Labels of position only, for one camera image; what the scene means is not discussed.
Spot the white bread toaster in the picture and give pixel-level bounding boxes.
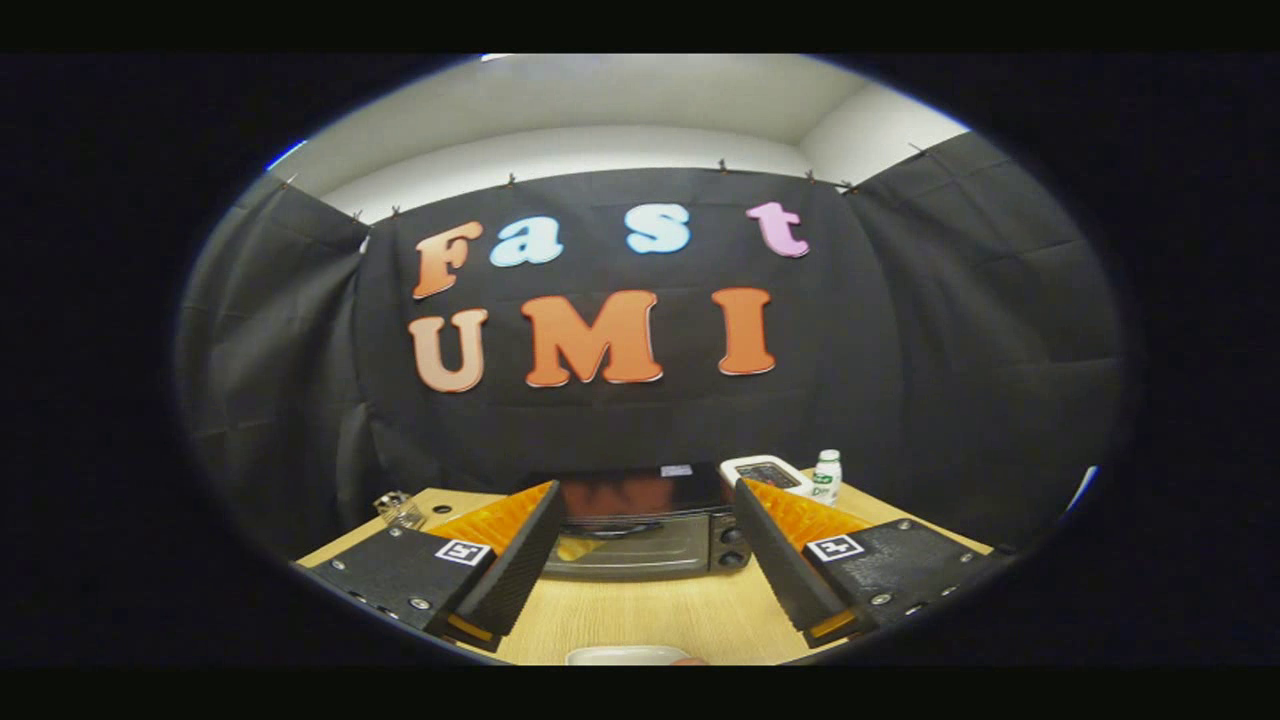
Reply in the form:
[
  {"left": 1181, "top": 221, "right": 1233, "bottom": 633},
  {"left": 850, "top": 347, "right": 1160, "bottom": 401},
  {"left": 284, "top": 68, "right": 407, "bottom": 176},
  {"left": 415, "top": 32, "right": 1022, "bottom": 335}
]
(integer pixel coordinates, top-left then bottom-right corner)
[{"left": 719, "top": 455, "right": 816, "bottom": 499}]

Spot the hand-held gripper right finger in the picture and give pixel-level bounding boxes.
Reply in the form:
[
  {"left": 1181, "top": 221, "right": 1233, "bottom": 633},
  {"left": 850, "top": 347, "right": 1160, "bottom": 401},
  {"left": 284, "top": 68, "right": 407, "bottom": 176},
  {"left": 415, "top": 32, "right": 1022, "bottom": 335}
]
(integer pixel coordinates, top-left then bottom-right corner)
[{"left": 733, "top": 477, "right": 1004, "bottom": 651}]

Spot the wire mesh basket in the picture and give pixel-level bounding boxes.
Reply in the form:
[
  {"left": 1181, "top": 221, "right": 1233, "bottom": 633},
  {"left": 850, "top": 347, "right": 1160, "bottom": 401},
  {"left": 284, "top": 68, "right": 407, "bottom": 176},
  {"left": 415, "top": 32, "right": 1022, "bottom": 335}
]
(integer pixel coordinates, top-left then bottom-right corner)
[{"left": 374, "top": 490, "right": 426, "bottom": 531}]

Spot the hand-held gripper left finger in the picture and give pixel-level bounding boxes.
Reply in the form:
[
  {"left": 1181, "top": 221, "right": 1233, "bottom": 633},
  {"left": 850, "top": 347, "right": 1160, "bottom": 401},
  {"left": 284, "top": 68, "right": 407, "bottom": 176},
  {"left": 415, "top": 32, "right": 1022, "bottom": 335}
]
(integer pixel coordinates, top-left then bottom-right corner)
[{"left": 308, "top": 480, "right": 570, "bottom": 654}]

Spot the white rectangular plate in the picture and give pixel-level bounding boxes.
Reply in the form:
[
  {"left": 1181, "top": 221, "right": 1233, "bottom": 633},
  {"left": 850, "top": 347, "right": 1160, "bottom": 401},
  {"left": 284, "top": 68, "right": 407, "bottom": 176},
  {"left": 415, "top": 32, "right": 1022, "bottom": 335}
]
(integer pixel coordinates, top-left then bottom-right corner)
[{"left": 565, "top": 645, "right": 693, "bottom": 667}]

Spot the black backdrop cloth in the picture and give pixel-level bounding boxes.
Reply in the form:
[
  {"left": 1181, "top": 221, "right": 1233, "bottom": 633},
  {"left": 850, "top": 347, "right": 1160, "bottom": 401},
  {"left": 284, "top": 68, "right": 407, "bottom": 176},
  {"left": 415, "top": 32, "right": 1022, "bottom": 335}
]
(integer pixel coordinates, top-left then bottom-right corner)
[{"left": 175, "top": 130, "right": 1126, "bottom": 556}]

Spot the black toaster oven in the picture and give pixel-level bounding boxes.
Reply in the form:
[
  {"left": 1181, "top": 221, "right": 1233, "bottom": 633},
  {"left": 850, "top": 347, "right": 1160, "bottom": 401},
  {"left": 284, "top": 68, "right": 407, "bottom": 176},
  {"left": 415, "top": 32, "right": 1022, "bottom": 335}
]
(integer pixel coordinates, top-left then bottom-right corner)
[{"left": 530, "top": 462, "right": 753, "bottom": 583}]

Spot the white bottle green label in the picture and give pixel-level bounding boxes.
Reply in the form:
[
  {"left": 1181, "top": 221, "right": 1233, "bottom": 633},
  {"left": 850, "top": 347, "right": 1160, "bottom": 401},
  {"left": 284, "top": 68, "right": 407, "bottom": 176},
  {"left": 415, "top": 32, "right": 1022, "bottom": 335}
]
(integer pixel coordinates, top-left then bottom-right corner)
[{"left": 810, "top": 449, "right": 844, "bottom": 506}]

